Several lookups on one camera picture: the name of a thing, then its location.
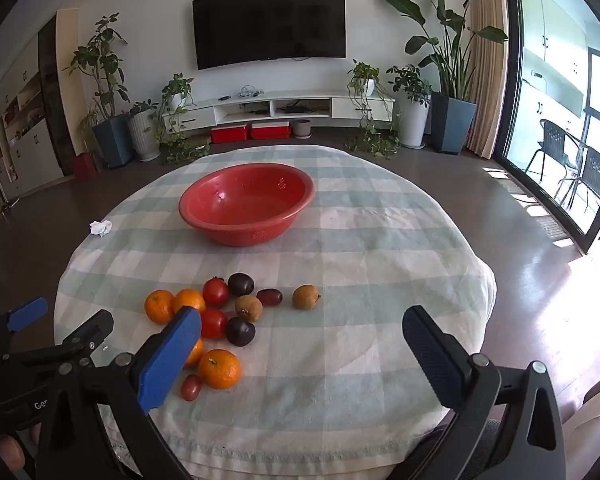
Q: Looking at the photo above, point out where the black balcony chair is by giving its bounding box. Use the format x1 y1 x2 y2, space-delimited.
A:
560 145 600 213
525 119 581 186

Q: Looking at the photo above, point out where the small brown pear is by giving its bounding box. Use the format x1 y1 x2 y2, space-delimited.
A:
234 294 264 323
292 284 322 310

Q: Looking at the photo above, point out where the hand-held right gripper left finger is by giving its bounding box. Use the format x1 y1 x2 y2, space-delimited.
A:
35 305 203 480

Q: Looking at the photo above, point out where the red plastic basin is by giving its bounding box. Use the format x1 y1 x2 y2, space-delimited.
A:
178 162 315 247

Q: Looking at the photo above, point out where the black sliding glass door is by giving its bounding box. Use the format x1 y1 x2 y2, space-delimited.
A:
495 0 600 254

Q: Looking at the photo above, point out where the green checked tablecloth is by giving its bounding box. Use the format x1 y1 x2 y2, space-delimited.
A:
53 144 497 478

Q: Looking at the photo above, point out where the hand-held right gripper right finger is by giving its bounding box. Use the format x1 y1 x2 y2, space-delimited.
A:
401 305 566 480

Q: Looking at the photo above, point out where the wooden wall cabinet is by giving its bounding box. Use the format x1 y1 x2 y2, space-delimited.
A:
0 7 81 198

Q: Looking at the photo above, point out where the white television cabinet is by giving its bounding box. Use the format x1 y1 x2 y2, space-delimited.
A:
162 89 396 128

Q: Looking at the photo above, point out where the red tomato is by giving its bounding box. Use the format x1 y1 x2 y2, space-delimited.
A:
202 277 230 308
200 308 229 340

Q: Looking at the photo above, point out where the dark purple plum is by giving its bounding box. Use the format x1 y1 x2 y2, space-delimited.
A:
227 272 255 297
225 316 256 347

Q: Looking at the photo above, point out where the beige cushion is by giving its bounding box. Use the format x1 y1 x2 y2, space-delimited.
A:
562 360 600 480

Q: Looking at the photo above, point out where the small red container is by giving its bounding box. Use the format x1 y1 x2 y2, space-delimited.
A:
72 152 99 182

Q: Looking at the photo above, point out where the bird-of-paradise plant blue-grey pot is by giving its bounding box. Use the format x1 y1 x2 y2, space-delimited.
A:
380 0 509 155

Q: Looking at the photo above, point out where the red storage box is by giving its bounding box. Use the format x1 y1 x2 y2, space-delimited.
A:
211 125 250 144
250 122 292 140

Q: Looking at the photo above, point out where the black wall television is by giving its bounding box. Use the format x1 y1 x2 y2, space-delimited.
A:
192 0 347 71

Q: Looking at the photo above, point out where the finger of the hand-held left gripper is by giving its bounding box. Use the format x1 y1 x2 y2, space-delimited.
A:
0 296 49 361
2 309 115 386

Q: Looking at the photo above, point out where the orange mandarin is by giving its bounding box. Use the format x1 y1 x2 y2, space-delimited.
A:
173 288 207 313
144 289 175 324
198 349 242 390
184 338 205 368

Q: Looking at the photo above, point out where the beige curtain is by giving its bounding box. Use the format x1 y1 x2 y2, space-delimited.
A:
467 0 511 161

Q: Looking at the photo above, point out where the trailing pothos white pot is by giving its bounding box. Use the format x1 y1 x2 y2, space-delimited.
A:
346 59 401 158
152 72 211 163

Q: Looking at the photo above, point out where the person's left hand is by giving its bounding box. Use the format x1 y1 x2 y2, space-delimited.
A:
0 422 43 473

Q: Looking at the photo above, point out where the bushy plant tall white pot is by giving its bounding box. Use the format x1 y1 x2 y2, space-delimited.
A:
386 64 433 150

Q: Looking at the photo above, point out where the plant in white ribbed pot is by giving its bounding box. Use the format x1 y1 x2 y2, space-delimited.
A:
127 100 161 162

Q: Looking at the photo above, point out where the leafy tree blue-grey pot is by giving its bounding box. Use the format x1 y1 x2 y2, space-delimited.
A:
62 12 134 168

